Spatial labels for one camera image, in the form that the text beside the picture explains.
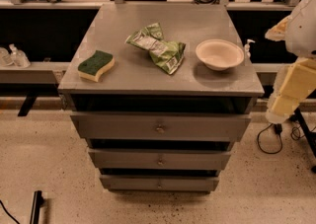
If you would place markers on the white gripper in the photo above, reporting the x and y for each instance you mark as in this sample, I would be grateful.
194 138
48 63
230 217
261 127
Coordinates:
302 34

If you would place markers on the grey bottom drawer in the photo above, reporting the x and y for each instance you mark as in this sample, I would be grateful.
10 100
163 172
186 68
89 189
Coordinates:
158 183

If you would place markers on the grey drawer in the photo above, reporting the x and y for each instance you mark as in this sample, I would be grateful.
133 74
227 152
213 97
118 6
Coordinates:
159 159
158 183
157 126

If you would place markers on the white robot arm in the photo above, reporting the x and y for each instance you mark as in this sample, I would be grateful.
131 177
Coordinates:
300 38

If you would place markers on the grey drawer cabinet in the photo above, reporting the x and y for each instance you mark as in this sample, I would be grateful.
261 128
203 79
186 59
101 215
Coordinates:
135 85

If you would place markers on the grey top drawer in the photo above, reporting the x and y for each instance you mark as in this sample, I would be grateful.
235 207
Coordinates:
157 126

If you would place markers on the grey middle drawer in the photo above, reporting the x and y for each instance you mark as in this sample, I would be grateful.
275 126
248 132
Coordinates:
159 159

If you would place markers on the white pump bottle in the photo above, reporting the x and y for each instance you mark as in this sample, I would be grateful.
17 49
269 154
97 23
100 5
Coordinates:
247 47

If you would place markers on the white bowl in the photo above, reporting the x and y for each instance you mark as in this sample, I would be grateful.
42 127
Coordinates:
219 54

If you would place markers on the black stand leg right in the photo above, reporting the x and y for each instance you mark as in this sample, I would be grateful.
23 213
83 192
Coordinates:
309 135

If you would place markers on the green crumpled chip bag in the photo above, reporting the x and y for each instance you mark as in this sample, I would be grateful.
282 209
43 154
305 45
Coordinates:
167 55

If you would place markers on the green yellow sponge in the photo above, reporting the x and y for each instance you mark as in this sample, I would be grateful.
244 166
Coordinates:
96 65

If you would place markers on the clear sanitizer bottle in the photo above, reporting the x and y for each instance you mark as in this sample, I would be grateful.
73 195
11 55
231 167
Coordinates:
19 57

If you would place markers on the black stand foot left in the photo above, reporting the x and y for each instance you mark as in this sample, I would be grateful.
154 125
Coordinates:
38 201

